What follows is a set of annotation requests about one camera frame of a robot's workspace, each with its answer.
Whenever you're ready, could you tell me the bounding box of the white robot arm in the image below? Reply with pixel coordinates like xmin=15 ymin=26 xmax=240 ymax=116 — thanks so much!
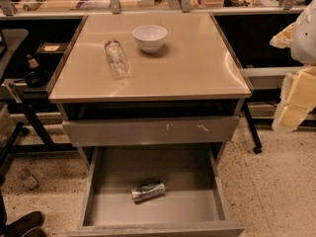
xmin=270 ymin=3 xmax=316 ymax=133

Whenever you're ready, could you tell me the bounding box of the closed grey top drawer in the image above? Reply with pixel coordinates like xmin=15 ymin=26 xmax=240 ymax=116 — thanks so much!
xmin=63 ymin=116 xmax=239 ymax=147

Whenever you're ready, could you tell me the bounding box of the clear plastic water bottle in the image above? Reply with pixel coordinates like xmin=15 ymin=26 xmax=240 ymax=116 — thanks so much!
xmin=105 ymin=39 xmax=129 ymax=80

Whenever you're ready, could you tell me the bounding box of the silver redbull can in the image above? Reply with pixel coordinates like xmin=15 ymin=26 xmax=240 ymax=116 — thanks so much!
xmin=131 ymin=182 xmax=166 ymax=202

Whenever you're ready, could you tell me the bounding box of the black round object under desk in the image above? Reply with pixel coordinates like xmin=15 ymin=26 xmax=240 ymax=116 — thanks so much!
xmin=25 ymin=69 xmax=47 ymax=88

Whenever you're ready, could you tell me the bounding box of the grey drawer cabinet with counter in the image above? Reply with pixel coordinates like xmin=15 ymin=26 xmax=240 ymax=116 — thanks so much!
xmin=45 ymin=11 xmax=255 ymax=170

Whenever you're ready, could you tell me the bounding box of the black desk at left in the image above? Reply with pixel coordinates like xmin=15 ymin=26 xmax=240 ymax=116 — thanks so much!
xmin=0 ymin=29 xmax=77 ymax=167

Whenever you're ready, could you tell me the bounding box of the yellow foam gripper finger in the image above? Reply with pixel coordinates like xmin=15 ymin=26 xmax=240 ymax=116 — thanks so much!
xmin=270 ymin=24 xmax=294 ymax=48
xmin=272 ymin=66 xmax=316 ymax=132

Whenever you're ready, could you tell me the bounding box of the open grey middle drawer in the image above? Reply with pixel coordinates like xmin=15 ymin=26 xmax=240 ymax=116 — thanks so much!
xmin=65 ymin=144 xmax=245 ymax=237

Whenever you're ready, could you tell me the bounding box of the white ceramic bowl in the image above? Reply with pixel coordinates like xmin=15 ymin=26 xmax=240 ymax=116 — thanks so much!
xmin=132 ymin=25 xmax=168 ymax=53

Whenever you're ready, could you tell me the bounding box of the crumpled plastic on floor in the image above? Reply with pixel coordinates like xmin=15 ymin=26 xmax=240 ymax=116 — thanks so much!
xmin=19 ymin=169 xmax=39 ymax=190

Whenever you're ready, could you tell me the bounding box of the black shoe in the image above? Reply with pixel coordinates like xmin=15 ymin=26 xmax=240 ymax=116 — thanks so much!
xmin=0 ymin=211 xmax=47 ymax=237

